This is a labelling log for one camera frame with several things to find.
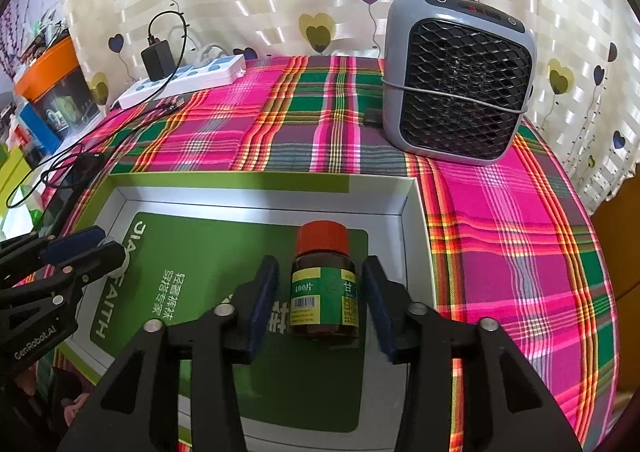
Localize green and white cardboard box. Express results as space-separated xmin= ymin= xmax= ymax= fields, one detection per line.
xmin=50 ymin=171 xmax=436 ymax=452

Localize clear container with orange lid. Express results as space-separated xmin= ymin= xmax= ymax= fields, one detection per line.
xmin=14 ymin=36 xmax=106 ymax=140

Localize plaid tablecloth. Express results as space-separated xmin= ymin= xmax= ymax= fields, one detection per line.
xmin=45 ymin=55 xmax=618 ymax=452

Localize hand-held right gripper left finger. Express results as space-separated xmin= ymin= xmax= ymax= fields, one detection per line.
xmin=57 ymin=255 xmax=281 ymax=452

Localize light green box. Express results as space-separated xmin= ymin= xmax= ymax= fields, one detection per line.
xmin=0 ymin=142 xmax=51 ymax=215

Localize thin black cable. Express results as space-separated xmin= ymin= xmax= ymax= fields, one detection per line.
xmin=6 ymin=97 xmax=186 ymax=209

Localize blue box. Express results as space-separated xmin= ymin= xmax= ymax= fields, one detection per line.
xmin=17 ymin=102 xmax=63 ymax=156

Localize white power strip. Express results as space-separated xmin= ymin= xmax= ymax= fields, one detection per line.
xmin=111 ymin=55 xmax=247 ymax=109

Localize white power strip cable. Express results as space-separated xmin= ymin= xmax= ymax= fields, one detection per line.
xmin=199 ymin=43 xmax=237 ymax=62

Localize grey fan heater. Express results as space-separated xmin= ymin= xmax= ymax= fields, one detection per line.
xmin=381 ymin=0 xmax=538 ymax=164

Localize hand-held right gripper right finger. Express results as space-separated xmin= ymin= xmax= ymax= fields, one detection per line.
xmin=362 ymin=255 xmax=583 ymax=452

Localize black power adapter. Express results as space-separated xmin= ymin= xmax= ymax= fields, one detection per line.
xmin=141 ymin=40 xmax=177 ymax=82

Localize brown bottle with red cap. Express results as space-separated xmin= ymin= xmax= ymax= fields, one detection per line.
xmin=289 ymin=221 xmax=361 ymax=340

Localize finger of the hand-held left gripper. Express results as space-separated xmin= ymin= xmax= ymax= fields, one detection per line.
xmin=0 ymin=241 xmax=127 ymax=328
xmin=0 ymin=226 xmax=107 ymax=283

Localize black adapter cable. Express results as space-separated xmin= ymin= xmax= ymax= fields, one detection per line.
xmin=147 ymin=11 xmax=190 ymax=83

